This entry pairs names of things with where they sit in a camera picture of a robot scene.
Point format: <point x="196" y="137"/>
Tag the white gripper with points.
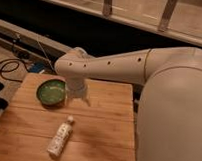
<point x="76" y="88"/>

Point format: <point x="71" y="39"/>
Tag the white plastic bottle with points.
<point x="57" y="143"/>

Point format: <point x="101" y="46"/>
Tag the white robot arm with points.
<point x="169" y="118"/>

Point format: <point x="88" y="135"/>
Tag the green ceramic bowl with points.
<point x="51" y="92"/>

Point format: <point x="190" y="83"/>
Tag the blue object on floor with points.
<point x="37" y="68"/>

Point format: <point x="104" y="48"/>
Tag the wooden railing frame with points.
<point x="179" y="19"/>

